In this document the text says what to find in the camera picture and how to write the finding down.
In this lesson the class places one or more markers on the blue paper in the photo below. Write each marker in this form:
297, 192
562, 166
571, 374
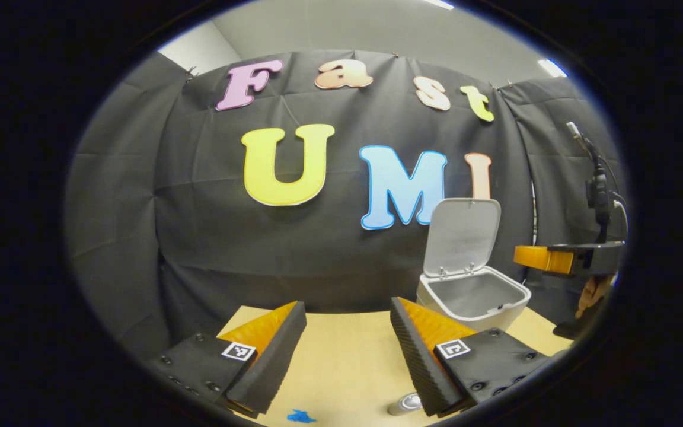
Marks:
300, 417

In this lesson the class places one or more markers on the silver pop can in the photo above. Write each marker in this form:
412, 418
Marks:
404, 404

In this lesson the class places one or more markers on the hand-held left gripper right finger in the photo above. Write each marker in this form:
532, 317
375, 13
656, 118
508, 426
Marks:
418, 362

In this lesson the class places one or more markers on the white desktop garbage bin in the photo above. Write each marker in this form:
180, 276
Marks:
466, 237

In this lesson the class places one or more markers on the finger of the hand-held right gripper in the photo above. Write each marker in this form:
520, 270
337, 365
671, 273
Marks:
540, 259

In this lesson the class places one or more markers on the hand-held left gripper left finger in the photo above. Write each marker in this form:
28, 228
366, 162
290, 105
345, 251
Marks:
276, 362

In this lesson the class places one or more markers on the wooden desktop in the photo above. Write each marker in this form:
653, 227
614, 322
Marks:
353, 356

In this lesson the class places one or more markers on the ceiling light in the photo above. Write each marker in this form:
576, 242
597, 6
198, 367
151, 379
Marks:
552, 67
439, 3

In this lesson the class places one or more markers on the black camera on stand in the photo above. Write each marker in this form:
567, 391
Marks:
599, 193

